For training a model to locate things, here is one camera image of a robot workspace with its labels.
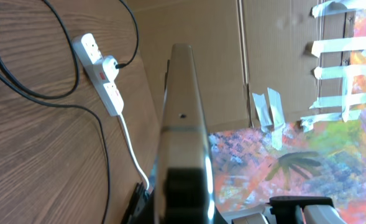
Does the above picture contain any white power strip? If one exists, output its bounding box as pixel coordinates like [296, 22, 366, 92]
[73, 33, 124, 116]

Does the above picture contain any black USB charging cable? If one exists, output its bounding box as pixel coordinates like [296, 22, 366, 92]
[0, 0, 140, 224]

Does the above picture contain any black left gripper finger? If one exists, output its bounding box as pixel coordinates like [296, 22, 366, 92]
[163, 169, 209, 224]

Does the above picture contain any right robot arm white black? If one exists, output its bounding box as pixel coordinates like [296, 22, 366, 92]
[227, 196, 346, 224]

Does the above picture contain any white USB charger adapter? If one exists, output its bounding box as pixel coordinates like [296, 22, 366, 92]
[93, 55, 119, 84]

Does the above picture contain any cardboard box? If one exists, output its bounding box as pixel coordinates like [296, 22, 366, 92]
[128, 0, 355, 132]

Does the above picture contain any black Samsung Galaxy phone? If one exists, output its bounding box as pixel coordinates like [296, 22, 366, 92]
[154, 44, 216, 223]

